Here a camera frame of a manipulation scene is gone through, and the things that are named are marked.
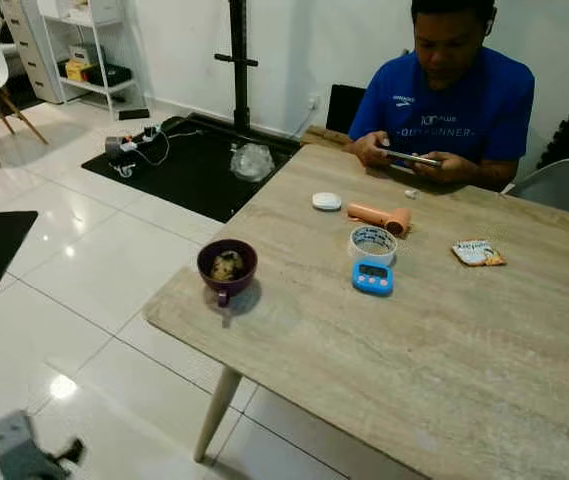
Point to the white open shelf unit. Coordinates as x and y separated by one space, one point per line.
99 88

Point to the brown food in purple bowl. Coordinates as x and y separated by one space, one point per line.
227 265

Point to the white round case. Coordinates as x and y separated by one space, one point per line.
327 201

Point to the blue digital timer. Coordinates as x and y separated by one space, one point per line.
373 279

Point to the grey chair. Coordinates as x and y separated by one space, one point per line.
564 188

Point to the black stand pole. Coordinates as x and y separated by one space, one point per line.
239 70

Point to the white power strip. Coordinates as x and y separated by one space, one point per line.
129 145

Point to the black floor mat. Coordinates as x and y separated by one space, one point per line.
184 180

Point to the yellow box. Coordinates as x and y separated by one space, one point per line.
78 70

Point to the person's right hand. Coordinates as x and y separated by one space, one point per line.
372 148

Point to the white drawer cabinet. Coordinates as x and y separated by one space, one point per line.
34 50

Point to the white wall socket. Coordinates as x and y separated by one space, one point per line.
313 102

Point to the crumpled clear plastic bag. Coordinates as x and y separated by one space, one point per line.
252 162

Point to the small black floor box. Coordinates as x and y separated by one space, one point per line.
134 114

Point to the dark smartphone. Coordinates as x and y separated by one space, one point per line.
414 158

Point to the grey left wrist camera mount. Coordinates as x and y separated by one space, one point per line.
19 450

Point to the black chair back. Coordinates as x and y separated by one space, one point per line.
344 108

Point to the light wooden dining table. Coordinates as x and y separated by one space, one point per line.
424 370

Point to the tiny white object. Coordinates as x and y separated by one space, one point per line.
409 193

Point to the orange handheld dryer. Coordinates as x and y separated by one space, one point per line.
374 214

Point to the person's left hand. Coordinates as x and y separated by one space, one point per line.
449 170

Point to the wooden plank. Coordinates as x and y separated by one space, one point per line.
324 137

